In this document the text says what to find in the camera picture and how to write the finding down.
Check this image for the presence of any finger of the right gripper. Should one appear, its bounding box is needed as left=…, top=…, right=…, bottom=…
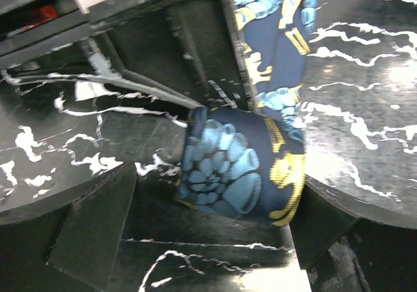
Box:
left=78, top=0, right=253, bottom=110

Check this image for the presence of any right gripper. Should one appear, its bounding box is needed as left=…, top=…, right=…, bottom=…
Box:
left=0, top=0, right=229, bottom=68

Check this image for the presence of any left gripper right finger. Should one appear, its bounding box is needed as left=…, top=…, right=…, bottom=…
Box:
left=290, top=178, right=416, bottom=292

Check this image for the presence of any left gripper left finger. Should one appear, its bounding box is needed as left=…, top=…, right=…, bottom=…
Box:
left=1, top=162, right=137, bottom=291

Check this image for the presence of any blue patterned necktie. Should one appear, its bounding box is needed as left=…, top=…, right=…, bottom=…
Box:
left=176, top=0, right=319, bottom=226

